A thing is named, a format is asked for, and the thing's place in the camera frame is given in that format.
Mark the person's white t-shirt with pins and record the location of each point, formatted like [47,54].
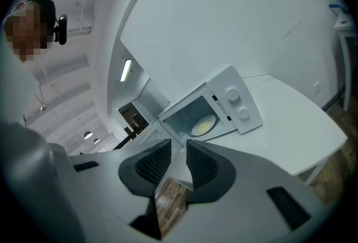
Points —
[14,90]

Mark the ceiling tube light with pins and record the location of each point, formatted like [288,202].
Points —
[126,70]

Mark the small white side table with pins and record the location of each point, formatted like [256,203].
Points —
[346,54]

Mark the round pendant lamp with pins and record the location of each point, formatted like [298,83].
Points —
[96,140]
[88,135]

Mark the white round plate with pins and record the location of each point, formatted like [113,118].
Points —
[193,133]

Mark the white microwave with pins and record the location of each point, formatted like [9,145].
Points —
[246,90]

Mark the white wall socket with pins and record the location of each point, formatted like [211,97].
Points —
[316,87]

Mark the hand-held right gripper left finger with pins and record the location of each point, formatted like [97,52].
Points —
[112,174]

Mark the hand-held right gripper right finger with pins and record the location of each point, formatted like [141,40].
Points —
[246,194]

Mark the black head camera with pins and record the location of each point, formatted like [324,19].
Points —
[62,29]

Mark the blue clip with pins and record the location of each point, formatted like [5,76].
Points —
[337,7]

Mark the black stair railing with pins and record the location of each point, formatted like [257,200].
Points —
[127,139]

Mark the person's head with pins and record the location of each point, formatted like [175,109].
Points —
[25,32]

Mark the large white table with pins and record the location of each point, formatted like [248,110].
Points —
[293,130]

